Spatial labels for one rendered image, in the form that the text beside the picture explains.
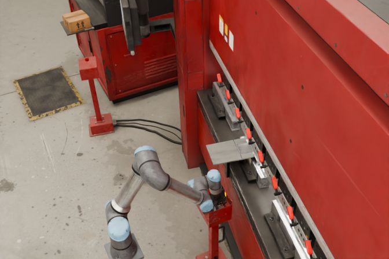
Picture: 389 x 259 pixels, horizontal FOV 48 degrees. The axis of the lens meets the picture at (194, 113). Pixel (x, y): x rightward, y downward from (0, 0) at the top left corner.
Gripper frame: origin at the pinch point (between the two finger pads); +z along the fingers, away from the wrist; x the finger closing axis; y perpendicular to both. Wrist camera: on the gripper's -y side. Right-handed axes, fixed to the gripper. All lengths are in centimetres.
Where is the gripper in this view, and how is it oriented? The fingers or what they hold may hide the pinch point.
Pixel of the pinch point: (215, 211)
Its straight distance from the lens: 282.0
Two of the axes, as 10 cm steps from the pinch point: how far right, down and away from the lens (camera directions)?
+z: 1.0, 7.5, 6.5
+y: 9.1, -3.4, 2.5
